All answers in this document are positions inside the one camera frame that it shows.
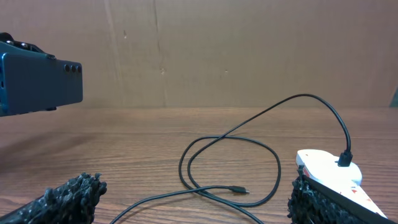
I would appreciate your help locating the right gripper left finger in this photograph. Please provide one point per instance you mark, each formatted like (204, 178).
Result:
(73, 202)

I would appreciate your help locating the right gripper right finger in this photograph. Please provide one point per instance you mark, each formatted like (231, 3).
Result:
(313, 203)

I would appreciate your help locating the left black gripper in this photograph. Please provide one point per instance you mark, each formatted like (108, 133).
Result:
(9, 45)

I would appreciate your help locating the blue Samsung Galaxy smartphone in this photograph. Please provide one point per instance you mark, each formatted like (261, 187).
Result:
(31, 84)

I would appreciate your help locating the white charger plug adapter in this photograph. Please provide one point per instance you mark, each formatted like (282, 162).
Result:
(322, 166)

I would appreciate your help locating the white power strip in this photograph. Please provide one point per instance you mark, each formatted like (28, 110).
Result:
(355, 193)

